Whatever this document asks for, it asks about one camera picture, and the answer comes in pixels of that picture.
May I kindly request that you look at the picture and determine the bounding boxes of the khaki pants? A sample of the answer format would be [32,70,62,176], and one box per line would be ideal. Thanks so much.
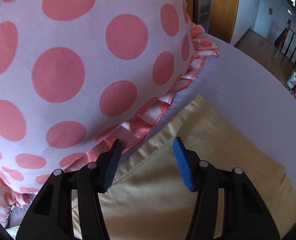
[99,96,296,239]

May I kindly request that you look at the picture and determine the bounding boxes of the lavender bed sheet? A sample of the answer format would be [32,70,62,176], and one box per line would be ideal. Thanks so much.
[5,32,296,233]

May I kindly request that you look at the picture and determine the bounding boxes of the right polka dot pillow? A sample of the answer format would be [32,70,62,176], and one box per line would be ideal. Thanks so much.
[0,0,219,227]

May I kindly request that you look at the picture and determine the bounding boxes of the wooden stair railing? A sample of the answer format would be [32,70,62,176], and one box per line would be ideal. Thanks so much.
[274,19,296,66]

